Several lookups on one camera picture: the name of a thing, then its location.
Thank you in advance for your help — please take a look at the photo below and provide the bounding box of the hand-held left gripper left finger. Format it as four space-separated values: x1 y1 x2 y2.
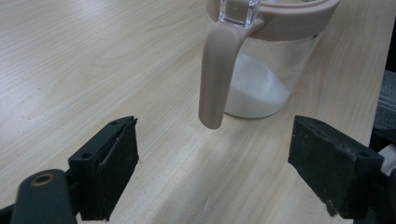
67 115 140 222

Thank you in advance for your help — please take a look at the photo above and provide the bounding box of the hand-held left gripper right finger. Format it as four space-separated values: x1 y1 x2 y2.
287 114 385 220

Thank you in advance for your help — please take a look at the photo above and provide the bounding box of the white cloth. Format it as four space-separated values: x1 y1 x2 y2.
377 144 396 176

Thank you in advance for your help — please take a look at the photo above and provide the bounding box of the metal floor rail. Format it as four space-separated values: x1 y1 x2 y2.
376 94 396 112

